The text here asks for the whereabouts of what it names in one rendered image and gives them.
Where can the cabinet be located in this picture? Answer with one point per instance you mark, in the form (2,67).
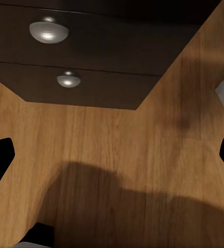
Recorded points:
(97,53)

